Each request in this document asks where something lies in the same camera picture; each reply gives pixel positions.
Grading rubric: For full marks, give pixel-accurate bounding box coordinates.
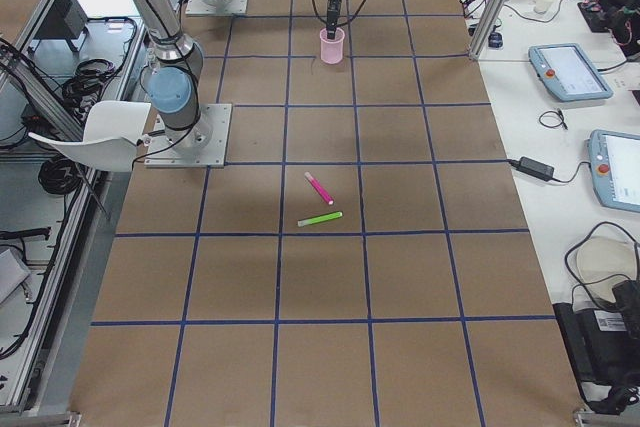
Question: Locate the pink mesh cup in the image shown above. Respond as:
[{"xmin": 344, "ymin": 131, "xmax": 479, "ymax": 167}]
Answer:
[{"xmin": 319, "ymin": 28, "xmax": 345, "ymax": 65}]

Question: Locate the pink pen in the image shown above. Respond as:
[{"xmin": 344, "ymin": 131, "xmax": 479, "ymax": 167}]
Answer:
[{"xmin": 304, "ymin": 172, "xmax": 334, "ymax": 206}]

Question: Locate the white paper cup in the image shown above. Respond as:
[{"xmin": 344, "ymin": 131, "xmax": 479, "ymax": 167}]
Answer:
[{"xmin": 533, "ymin": 0, "xmax": 556, "ymax": 15}]

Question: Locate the green pen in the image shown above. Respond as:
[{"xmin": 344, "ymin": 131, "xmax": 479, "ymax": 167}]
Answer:
[{"xmin": 297, "ymin": 211, "xmax": 343, "ymax": 228}]

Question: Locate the upper blue teach pendant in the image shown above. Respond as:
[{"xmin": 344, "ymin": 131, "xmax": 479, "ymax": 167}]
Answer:
[{"xmin": 528, "ymin": 43, "xmax": 613, "ymax": 102}]

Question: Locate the blue teach pendant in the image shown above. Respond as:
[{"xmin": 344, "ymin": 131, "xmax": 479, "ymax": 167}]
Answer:
[
  {"xmin": 528, "ymin": 43, "xmax": 613, "ymax": 102},
  {"xmin": 587, "ymin": 129, "xmax": 639, "ymax": 213}
]

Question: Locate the white plastic chair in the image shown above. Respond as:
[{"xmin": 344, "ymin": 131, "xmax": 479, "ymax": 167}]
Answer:
[{"xmin": 29, "ymin": 100, "xmax": 151, "ymax": 173}]

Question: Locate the black power adapter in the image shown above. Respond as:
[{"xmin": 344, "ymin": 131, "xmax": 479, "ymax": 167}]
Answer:
[{"xmin": 507, "ymin": 156, "xmax": 554, "ymax": 182}]

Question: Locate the lower blue teach pendant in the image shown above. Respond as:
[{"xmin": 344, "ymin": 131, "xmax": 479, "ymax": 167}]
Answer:
[{"xmin": 587, "ymin": 129, "xmax": 639, "ymax": 213}]

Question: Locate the black box with label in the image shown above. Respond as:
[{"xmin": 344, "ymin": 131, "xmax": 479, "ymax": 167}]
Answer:
[{"xmin": 553, "ymin": 303, "xmax": 639, "ymax": 402}]

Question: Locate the small black cable loop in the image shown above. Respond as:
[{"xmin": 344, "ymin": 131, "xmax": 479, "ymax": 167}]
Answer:
[{"xmin": 538, "ymin": 108, "xmax": 569, "ymax": 131}]

